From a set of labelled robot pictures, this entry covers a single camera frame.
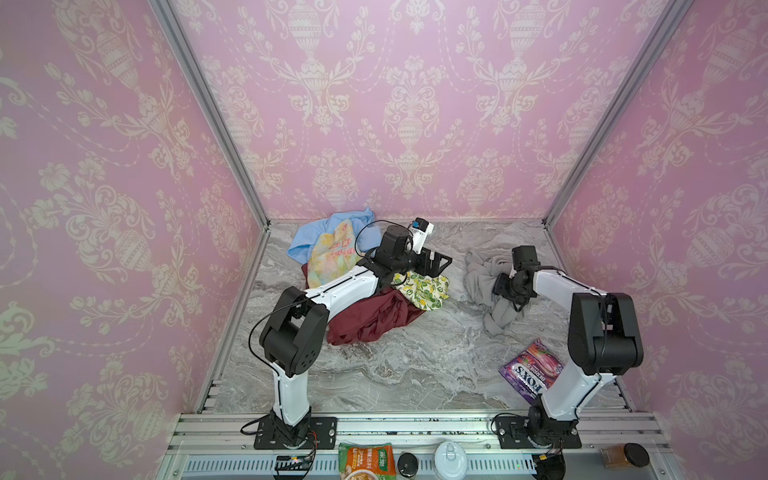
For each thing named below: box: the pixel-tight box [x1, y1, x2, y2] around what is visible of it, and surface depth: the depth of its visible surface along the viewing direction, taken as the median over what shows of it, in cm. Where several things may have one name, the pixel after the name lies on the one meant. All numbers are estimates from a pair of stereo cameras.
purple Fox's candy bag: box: [498, 338, 565, 404], surface depth 83 cm
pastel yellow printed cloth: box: [307, 219, 361, 289], surface depth 105 cm
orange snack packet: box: [338, 442, 397, 480], surface depth 70 cm
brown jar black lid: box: [600, 442, 650, 468], surface depth 65 cm
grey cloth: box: [463, 249, 525, 335], surface depth 94 cm
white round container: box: [434, 441, 467, 480], surface depth 67 cm
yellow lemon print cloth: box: [391, 271, 450, 311], surface depth 94 cm
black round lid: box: [397, 452, 418, 478], surface depth 63 cm
